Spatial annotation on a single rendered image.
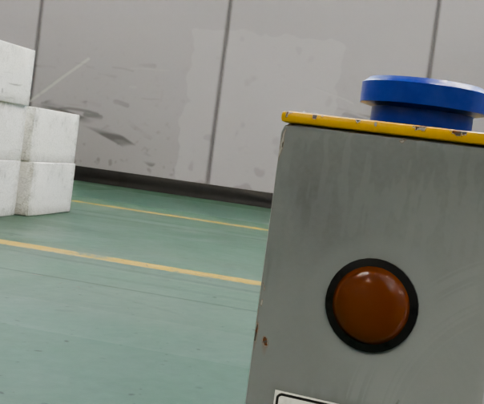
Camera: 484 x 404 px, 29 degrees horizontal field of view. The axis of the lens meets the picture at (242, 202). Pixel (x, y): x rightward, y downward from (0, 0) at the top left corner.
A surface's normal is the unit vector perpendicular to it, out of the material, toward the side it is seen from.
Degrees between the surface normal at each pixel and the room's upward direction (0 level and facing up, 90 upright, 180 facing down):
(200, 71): 90
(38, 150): 90
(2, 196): 90
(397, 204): 90
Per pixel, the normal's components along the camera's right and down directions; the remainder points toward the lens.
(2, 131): 0.97, 0.14
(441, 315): -0.36, 0.00
